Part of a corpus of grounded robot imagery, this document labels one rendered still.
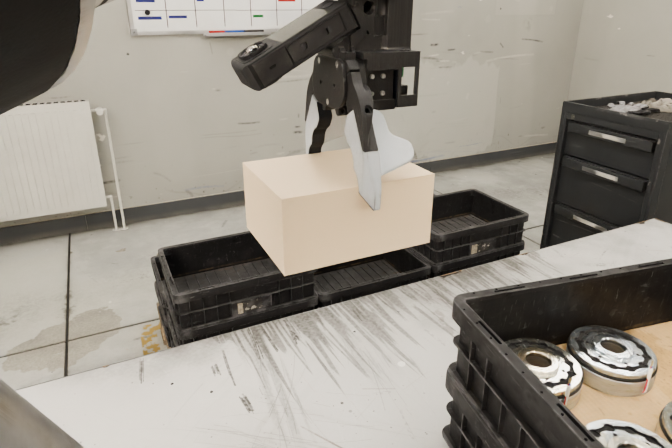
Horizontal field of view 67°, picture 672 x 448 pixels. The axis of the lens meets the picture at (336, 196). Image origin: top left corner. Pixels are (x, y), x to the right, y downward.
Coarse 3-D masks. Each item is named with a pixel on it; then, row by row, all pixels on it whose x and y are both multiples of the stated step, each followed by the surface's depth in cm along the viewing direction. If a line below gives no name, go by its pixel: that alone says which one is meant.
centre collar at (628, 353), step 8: (600, 336) 66; (608, 336) 66; (616, 336) 66; (592, 344) 65; (616, 344) 66; (624, 344) 65; (600, 352) 64; (608, 352) 63; (624, 352) 63; (632, 352) 63; (616, 360) 63; (624, 360) 63
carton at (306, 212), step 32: (288, 160) 54; (320, 160) 54; (352, 160) 54; (256, 192) 50; (288, 192) 45; (320, 192) 45; (352, 192) 46; (384, 192) 48; (416, 192) 49; (256, 224) 52; (288, 224) 44; (320, 224) 46; (352, 224) 47; (384, 224) 49; (416, 224) 51; (288, 256) 45; (320, 256) 47; (352, 256) 49
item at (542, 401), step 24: (648, 264) 72; (504, 288) 66; (528, 288) 66; (456, 312) 62; (480, 336) 57; (504, 360) 53; (528, 384) 49; (552, 408) 46; (552, 432) 46; (576, 432) 44
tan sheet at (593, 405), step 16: (640, 336) 72; (656, 336) 72; (656, 352) 69; (656, 384) 63; (592, 400) 61; (608, 400) 61; (624, 400) 61; (640, 400) 61; (656, 400) 61; (576, 416) 58; (592, 416) 58; (608, 416) 58; (624, 416) 58; (640, 416) 58; (656, 416) 58
